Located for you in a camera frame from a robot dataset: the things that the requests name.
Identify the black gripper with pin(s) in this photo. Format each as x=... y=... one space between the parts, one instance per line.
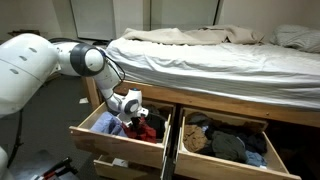
x=135 y=123

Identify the red shirt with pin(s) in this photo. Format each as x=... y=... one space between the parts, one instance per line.
x=145 y=133

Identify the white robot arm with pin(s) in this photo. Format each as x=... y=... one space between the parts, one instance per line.
x=27 y=61

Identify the upper left wooden drawer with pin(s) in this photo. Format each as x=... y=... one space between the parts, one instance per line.
x=132 y=150

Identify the wooden drawer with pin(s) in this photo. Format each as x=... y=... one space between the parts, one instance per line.
x=118 y=169
x=204 y=165
x=132 y=150

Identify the light blue shirt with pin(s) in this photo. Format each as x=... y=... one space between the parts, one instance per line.
x=109 y=124

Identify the lower left wooden drawer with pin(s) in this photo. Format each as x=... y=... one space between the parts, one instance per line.
x=118 y=169

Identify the upper right wooden drawer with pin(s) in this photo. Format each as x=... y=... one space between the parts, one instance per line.
x=204 y=165

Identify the black garment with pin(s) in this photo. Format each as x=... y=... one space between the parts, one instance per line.
x=155 y=120

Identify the brown garment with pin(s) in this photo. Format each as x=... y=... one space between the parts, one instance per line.
x=193 y=139

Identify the red black clamp tool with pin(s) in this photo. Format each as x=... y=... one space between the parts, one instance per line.
x=59 y=169

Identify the dark grey garment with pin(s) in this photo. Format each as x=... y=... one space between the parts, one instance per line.
x=228 y=147

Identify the blue denim garment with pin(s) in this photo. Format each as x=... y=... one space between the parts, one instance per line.
x=255 y=159

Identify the beige blanket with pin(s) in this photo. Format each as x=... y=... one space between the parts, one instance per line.
x=208 y=35

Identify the white mattress with sheet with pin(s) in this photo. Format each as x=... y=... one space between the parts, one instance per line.
x=258 y=73

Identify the striped grey pillow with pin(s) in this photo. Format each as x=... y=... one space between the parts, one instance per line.
x=298 y=37

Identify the wooden bed frame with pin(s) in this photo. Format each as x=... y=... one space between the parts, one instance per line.
x=272 y=112

